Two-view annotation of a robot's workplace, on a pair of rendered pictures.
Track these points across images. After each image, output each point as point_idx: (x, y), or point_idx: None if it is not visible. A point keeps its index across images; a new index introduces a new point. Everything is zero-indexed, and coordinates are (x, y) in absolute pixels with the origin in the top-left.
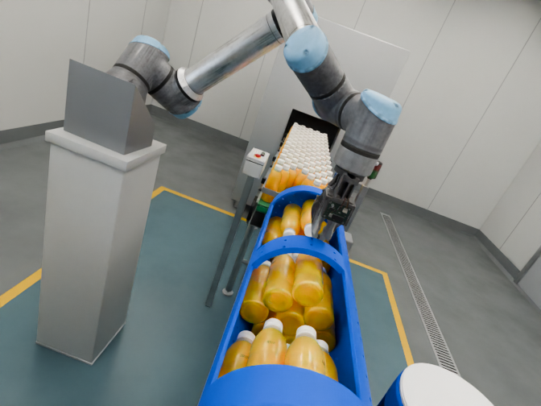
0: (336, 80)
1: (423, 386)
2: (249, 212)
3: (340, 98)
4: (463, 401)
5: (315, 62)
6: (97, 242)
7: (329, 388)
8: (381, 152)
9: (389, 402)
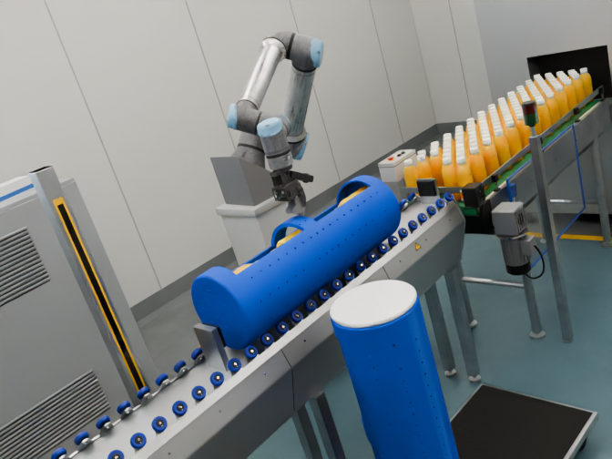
0: (252, 123)
1: (362, 290)
2: None
3: None
4: (387, 294)
5: (234, 123)
6: None
7: (219, 270)
8: (280, 151)
9: None
